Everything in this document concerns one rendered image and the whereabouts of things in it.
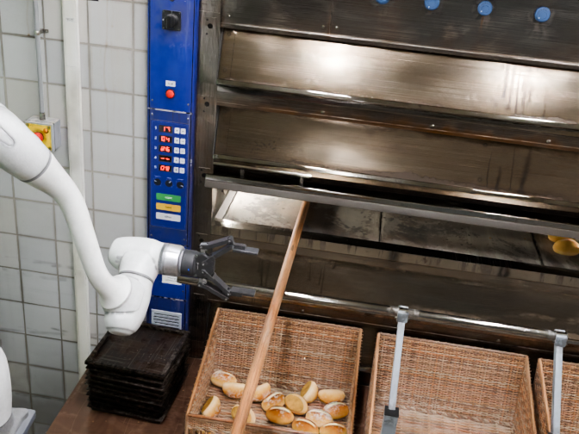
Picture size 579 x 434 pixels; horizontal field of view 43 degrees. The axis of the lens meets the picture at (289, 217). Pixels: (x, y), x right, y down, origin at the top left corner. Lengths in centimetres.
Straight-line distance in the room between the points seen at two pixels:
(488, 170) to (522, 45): 41
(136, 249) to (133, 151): 62
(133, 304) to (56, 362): 125
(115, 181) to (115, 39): 51
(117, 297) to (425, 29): 123
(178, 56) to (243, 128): 32
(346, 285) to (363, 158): 50
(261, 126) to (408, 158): 51
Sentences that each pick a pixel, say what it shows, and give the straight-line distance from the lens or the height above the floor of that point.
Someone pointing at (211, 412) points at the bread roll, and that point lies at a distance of 269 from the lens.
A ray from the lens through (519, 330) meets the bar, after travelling 239.
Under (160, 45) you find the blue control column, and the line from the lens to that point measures 249.
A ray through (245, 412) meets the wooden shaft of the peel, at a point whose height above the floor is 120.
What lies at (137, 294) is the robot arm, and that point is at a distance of 206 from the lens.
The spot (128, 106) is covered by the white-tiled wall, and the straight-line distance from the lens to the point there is 262.
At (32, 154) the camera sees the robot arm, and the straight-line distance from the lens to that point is 181.
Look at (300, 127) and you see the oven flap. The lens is 252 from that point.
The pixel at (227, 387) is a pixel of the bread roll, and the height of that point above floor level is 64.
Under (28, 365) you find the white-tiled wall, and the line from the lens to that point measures 334.
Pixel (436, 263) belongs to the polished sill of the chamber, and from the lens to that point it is 268.
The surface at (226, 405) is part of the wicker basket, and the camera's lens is 280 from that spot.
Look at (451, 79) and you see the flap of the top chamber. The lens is 244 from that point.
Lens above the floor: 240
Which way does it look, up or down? 26 degrees down
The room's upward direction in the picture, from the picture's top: 6 degrees clockwise
